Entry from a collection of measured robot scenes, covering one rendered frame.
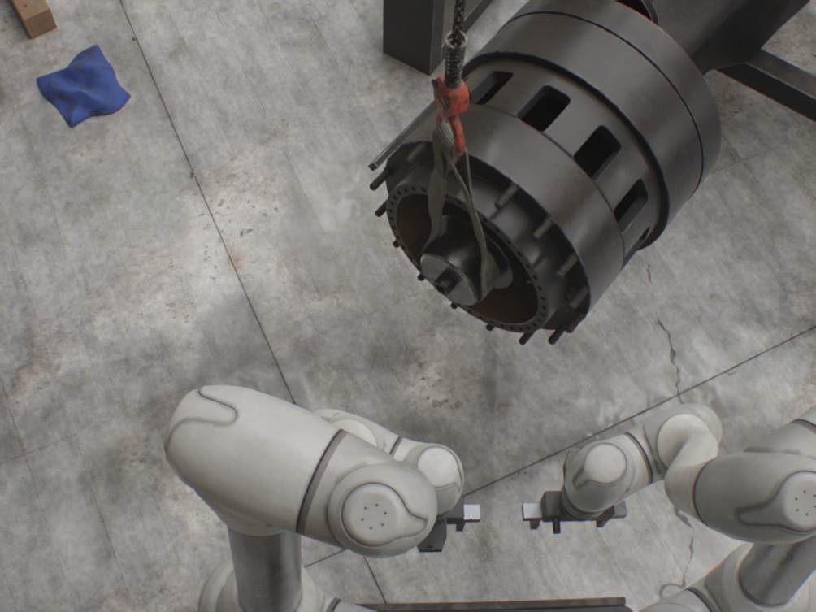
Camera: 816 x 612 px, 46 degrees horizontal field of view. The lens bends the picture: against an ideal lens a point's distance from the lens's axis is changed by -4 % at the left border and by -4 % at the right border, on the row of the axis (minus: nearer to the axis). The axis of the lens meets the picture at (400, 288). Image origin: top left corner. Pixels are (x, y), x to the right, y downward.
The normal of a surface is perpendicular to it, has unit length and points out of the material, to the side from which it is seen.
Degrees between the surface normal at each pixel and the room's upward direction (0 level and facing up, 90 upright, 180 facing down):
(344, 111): 0
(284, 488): 33
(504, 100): 19
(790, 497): 25
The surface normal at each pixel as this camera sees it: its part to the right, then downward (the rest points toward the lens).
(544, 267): 0.62, 0.15
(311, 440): 0.31, -0.66
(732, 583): -0.79, -0.32
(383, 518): 0.02, -0.06
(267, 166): 0.02, -0.46
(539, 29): -0.37, -0.68
